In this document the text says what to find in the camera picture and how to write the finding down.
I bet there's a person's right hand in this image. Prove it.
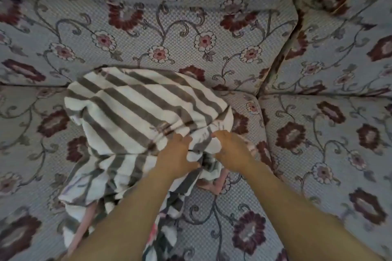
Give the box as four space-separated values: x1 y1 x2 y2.
210 130 261 176

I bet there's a person's left hand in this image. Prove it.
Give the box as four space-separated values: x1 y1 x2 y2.
154 134 202 179

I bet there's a grey white striped flamingo blanket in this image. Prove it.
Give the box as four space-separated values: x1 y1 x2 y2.
58 66 235 261

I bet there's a grey floral sofa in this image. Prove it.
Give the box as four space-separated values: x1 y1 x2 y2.
0 0 392 261

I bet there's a person's right forearm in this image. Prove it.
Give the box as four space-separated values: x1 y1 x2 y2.
243 161 385 261

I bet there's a person's left forearm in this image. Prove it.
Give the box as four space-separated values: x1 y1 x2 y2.
66 167 200 261

